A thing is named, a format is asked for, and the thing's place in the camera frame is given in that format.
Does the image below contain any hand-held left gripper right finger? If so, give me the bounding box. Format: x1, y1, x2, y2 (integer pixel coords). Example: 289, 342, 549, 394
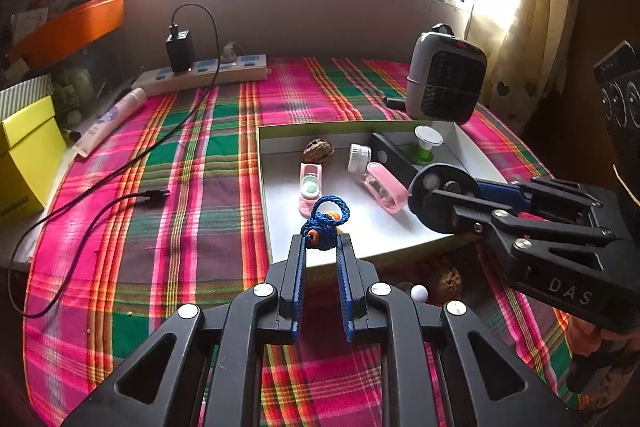
336, 247, 581, 427

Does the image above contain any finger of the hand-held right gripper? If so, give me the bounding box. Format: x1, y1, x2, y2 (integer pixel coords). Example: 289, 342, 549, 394
432, 181, 616, 279
475, 178, 601, 212

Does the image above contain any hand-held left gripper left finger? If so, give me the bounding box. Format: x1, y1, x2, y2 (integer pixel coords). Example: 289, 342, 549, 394
62, 234, 308, 427

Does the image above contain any black round disc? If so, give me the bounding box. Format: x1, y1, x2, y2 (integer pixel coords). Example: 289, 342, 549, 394
407, 163, 481, 235

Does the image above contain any green and white cardboard box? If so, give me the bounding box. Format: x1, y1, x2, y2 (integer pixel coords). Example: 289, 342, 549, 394
256, 119, 516, 280

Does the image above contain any blue braided cord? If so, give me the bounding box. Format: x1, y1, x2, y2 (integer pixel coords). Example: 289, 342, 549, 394
301, 194, 351, 250

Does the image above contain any green spool with white top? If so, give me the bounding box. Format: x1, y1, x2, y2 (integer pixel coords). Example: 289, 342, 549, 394
412, 125, 443, 165

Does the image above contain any pink oblong case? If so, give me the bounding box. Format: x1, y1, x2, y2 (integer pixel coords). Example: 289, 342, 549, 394
362, 162, 409, 214

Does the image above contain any black rectangular device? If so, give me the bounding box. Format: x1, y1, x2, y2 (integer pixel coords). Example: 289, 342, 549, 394
370, 132, 426, 178

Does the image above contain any clear jar with white lid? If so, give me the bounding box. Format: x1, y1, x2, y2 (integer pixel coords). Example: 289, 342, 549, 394
347, 143, 372, 172

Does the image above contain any person's right forearm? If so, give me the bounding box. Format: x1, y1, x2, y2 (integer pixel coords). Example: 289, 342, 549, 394
570, 332, 640, 413

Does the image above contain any person's right hand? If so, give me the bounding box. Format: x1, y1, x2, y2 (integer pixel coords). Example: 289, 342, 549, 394
567, 321, 608, 358

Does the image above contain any walnut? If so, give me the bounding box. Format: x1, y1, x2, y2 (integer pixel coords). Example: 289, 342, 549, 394
430, 264, 463, 305
303, 137, 335, 165

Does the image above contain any grey space heater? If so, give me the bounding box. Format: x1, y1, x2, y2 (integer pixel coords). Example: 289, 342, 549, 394
405, 23, 487, 125

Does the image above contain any plaid tablecloth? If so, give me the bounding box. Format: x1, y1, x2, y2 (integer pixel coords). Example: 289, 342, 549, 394
22, 56, 586, 427

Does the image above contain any black device with round dials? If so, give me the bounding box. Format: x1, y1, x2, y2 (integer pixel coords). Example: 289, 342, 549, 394
592, 41, 640, 208

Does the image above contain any cream heart print curtain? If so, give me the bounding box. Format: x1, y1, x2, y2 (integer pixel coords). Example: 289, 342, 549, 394
470, 0, 596, 132

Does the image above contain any white power strip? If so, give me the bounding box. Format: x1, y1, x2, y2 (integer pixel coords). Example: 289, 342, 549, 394
131, 53, 269, 96

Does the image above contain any white cream tube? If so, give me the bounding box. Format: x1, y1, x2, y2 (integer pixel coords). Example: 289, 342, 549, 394
72, 88, 147, 156

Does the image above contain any black charger adapter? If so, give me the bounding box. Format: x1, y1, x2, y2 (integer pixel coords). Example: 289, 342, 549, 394
166, 24, 195, 72

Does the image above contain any yellow cardboard box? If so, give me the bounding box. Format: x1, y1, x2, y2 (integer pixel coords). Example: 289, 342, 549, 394
0, 96, 68, 220

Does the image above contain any striped white box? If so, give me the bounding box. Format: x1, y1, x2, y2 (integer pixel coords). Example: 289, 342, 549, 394
0, 74, 53, 122

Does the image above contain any orange plastic tray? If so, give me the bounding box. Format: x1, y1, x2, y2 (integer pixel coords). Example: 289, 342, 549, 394
7, 0, 126, 68

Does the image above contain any black charging cable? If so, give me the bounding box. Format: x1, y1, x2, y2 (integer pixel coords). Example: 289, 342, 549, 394
7, 3, 221, 319

